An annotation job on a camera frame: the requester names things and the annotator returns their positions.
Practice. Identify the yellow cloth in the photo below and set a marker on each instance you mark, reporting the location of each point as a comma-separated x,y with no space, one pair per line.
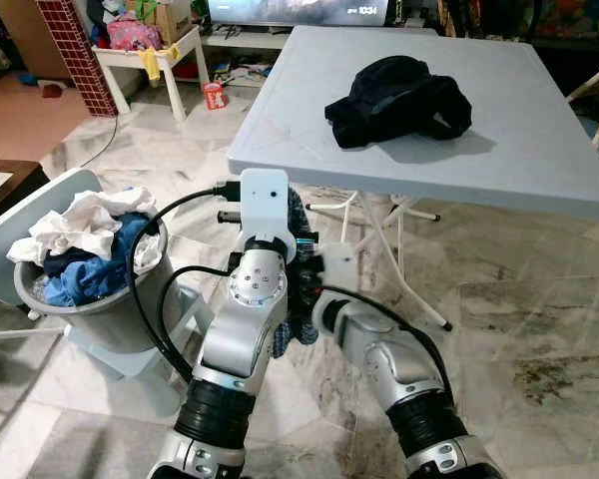
152,62

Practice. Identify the blue plaid shirt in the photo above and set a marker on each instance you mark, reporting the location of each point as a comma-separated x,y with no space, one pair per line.
301,309

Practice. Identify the small white side table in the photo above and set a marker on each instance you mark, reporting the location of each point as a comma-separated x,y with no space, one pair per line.
130,55

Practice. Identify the grey laundry bin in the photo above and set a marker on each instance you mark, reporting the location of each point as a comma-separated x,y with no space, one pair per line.
100,324

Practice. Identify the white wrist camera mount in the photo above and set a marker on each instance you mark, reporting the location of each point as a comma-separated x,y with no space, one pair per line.
265,205
339,269

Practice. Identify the white garment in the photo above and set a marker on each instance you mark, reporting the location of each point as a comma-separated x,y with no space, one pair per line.
75,225

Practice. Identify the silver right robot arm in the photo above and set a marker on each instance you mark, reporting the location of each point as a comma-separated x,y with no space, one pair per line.
389,359

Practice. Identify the red snack box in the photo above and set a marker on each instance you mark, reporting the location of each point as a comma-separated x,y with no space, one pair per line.
215,97

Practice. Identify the light blue folding table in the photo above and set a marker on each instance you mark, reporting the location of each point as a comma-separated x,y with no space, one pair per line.
519,150

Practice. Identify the blue garment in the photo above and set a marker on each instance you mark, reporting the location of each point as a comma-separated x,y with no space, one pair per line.
90,279

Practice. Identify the black garment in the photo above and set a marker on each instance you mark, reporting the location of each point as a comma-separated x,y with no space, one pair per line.
399,100

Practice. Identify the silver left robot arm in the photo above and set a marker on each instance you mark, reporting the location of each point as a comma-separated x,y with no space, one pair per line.
235,339

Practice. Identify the pink kids bag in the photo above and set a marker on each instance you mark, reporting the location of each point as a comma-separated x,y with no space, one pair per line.
135,32

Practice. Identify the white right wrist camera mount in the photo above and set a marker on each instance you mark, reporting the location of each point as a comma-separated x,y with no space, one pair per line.
339,269

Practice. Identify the brown cardboard box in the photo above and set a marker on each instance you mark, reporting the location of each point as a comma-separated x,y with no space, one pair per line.
175,18

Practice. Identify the flat screen television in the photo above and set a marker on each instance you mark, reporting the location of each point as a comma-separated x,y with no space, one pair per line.
290,10

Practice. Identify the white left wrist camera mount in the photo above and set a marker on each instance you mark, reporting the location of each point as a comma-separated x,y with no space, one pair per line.
265,205

